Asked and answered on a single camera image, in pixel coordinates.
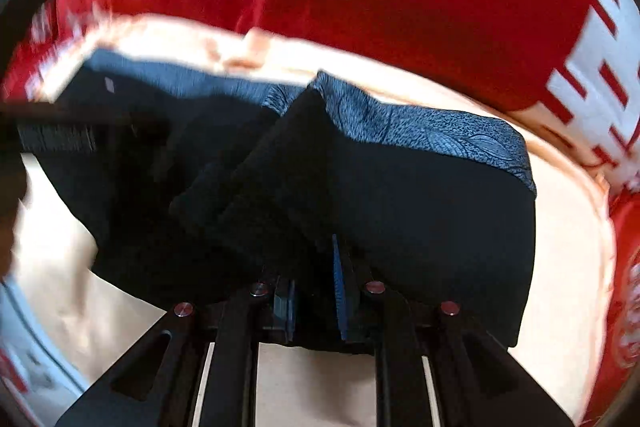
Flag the red sofa cover white characters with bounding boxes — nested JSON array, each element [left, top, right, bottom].
[[1, 0, 639, 426]]

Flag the cream cushion cover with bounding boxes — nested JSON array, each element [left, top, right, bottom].
[[14, 15, 615, 426]]

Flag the black pants blue floral trim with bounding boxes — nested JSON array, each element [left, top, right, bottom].
[[40, 51, 536, 349]]

